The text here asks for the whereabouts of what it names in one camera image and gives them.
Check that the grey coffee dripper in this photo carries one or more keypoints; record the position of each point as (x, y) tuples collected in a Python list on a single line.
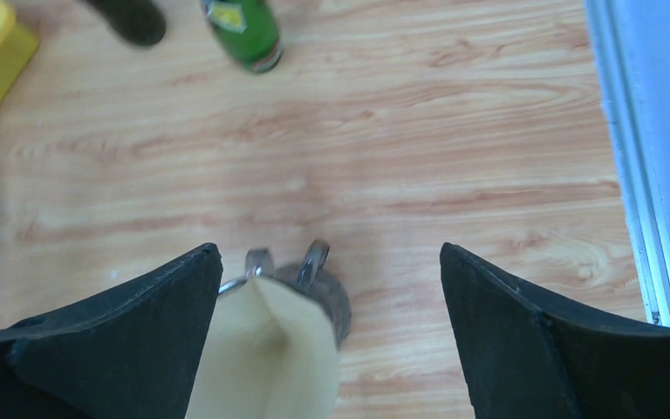
[(309, 278)]

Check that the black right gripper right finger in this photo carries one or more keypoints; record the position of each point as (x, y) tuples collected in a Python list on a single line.
[(528, 352)]

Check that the green glass bottle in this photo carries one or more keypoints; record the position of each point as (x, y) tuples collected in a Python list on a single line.
[(247, 30)]

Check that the cola glass bottle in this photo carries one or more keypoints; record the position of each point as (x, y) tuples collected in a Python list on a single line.
[(138, 22)]

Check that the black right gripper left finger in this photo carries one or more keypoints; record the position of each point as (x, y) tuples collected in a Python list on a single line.
[(131, 351)]

